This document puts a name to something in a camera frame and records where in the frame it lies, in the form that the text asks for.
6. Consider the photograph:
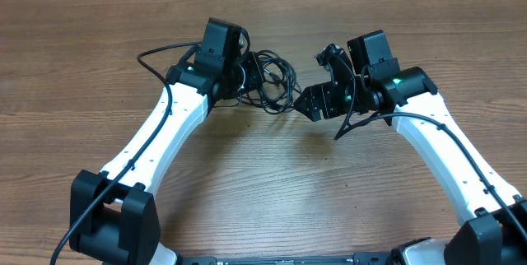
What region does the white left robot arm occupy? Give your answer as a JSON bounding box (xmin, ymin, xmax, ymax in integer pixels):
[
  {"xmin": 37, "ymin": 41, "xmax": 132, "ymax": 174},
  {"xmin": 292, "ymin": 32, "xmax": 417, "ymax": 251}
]
[{"xmin": 50, "ymin": 18, "xmax": 250, "ymax": 264}]

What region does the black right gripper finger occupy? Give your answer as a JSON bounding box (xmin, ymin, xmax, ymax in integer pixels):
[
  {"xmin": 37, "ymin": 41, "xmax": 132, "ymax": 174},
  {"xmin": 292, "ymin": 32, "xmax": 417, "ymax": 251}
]
[
  {"xmin": 333, "ymin": 111, "xmax": 380, "ymax": 141},
  {"xmin": 293, "ymin": 88, "xmax": 314, "ymax": 119}
]

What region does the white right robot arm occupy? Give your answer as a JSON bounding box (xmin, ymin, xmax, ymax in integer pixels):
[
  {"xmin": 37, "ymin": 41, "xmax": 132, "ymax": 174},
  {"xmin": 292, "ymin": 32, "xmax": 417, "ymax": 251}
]
[{"xmin": 294, "ymin": 30, "xmax": 526, "ymax": 264}]

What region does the black USB cable silver plug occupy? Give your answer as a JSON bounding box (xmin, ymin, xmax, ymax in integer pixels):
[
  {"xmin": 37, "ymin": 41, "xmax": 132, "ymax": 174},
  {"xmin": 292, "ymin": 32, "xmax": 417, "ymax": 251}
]
[{"xmin": 212, "ymin": 49, "xmax": 301, "ymax": 115}]

